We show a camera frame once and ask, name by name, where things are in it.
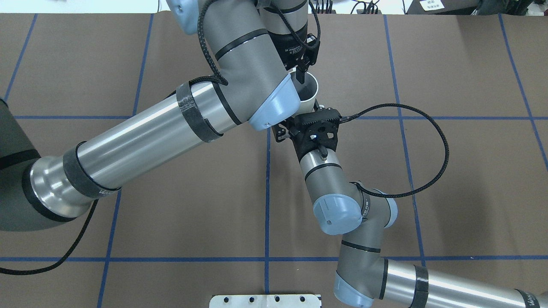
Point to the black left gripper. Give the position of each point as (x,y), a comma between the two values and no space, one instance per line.
(293,45)

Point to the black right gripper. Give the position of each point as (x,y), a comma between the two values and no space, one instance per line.
(283,130)

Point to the white HOME mug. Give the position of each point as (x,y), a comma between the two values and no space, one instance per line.
(307,91)

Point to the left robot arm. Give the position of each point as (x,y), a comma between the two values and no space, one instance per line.
(250,45)

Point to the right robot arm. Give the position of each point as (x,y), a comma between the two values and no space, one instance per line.
(485,219)

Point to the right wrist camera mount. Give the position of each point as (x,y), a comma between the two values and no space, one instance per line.
(323,123)

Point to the black cable plugs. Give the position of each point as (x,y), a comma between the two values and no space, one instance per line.
(323,7)

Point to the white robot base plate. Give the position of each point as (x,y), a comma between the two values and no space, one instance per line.
(266,301)

